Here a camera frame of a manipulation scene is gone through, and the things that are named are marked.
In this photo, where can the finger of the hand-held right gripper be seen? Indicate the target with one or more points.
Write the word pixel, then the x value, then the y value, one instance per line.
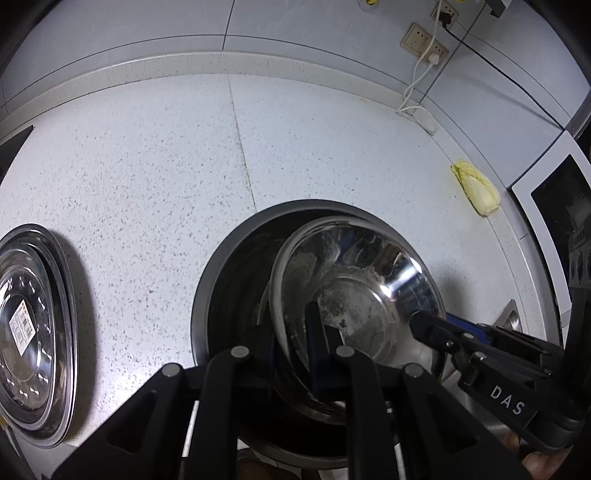
pixel 473 328
pixel 438 334

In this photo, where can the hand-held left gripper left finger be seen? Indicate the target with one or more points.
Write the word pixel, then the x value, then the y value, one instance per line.
pixel 265 364

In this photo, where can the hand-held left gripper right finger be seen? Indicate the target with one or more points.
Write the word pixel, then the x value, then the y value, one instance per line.
pixel 316 355

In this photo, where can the shiny steel bowl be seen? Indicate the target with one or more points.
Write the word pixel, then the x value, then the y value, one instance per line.
pixel 369 286

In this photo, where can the large grey metal bowl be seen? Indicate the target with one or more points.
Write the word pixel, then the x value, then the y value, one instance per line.
pixel 231 286

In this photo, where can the large dashed steel plate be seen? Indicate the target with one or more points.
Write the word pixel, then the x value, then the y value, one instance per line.
pixel 73 350

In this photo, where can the person's right hand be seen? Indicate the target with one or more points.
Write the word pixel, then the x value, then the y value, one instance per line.
pixel 545 468

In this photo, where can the small steel wedge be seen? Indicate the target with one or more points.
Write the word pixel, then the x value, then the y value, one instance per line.
pixel 508 318

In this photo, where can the napa cabbage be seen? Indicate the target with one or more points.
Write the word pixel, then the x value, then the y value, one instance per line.
pixel 478 189

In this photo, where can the white countertop oven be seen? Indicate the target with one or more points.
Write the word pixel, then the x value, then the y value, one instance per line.
pixel 549 184

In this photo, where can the beige wall outlet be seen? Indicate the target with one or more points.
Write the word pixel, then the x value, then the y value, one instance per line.
pixel 445 11
pixel 414 37
pixel 436 51

